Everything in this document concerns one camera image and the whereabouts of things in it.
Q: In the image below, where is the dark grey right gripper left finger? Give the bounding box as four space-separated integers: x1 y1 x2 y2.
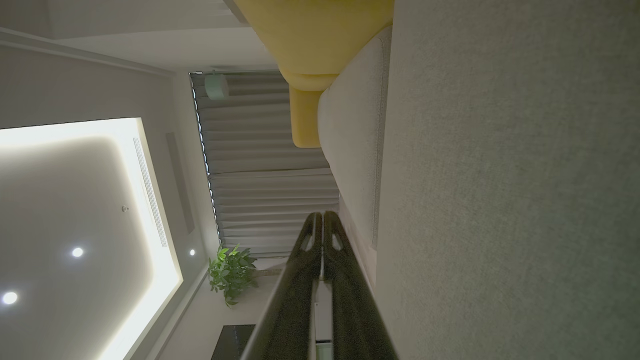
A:
240 211 324 360

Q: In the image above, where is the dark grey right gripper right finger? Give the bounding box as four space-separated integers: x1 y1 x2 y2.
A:
322 210 399 360

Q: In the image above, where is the black television screen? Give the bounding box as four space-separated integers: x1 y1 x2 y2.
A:
210 324 256 360

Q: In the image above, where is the green potted plant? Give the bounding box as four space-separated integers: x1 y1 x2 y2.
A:
208 243 284 307

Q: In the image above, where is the grey pleated curtain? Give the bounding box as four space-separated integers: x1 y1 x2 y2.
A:
189 71 341 259

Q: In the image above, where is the light grey sofa cushion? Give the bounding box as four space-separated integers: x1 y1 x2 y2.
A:
317 25 394 288

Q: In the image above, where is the long ceiling air vent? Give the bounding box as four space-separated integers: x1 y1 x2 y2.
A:
132 137 169 249

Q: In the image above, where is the grey fabric sofa seat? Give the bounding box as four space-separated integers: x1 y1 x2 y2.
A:
374 0 640 360

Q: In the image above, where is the yellow upholstered seat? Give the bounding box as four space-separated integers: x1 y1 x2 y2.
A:
234 0 395 149

